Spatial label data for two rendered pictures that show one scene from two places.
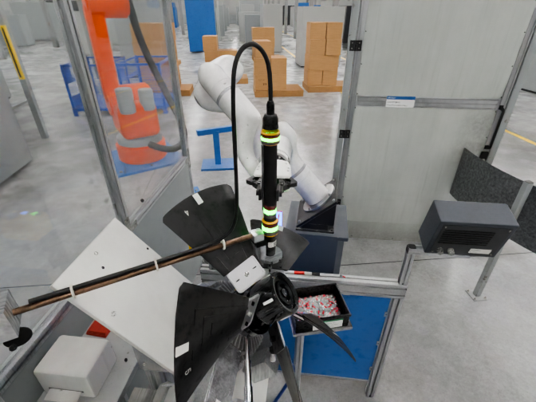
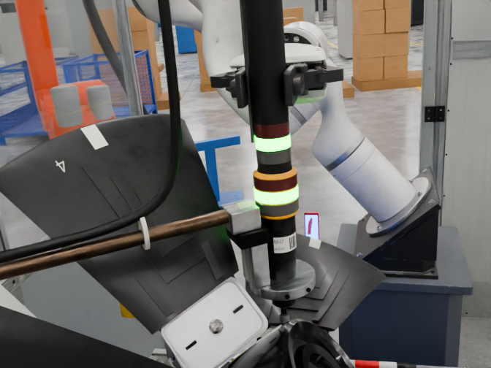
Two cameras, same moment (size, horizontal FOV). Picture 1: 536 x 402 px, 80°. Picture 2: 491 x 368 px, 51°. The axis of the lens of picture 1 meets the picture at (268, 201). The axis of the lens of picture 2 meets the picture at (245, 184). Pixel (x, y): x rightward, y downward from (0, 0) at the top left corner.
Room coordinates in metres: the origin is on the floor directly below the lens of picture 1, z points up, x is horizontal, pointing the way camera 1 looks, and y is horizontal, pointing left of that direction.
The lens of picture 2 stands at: (0.23, -0.03, 1.55)
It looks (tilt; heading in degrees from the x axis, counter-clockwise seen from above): 20 degrees down; 7
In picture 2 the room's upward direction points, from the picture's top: 5 degrees counter-clockwise
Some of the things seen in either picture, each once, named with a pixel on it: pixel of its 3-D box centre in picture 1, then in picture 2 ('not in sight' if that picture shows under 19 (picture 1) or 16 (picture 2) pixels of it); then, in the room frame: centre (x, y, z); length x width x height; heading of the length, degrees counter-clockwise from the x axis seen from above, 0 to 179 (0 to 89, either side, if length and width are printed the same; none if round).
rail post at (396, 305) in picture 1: (381, 350); not in sight; (1.00, -0.57, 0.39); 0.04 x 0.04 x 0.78; 84
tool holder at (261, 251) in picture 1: (266, 243); (270, 244); (0.70, 0.00, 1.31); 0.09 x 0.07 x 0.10; 119
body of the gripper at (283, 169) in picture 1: (273, 173); (282, 70); (0.81, -0.02, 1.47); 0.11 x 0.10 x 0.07; 174
